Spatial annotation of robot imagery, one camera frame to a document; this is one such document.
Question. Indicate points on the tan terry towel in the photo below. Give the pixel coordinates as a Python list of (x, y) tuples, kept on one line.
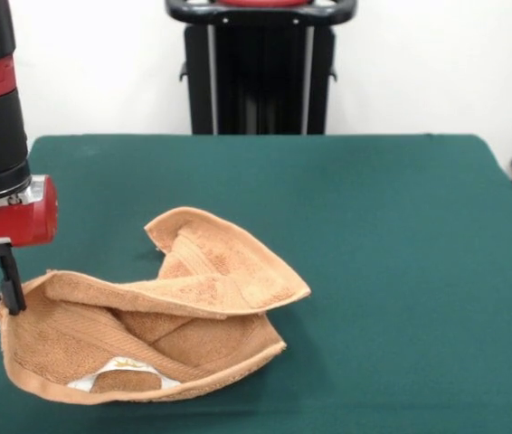
[(201, 294)]

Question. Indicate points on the dark green table cloth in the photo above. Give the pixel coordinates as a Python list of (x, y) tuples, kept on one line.
[(419, 271)]

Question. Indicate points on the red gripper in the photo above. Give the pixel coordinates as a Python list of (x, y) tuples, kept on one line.
[(16, 223)]

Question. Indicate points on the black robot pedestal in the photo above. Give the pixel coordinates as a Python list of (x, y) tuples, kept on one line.
[(260, 81)]

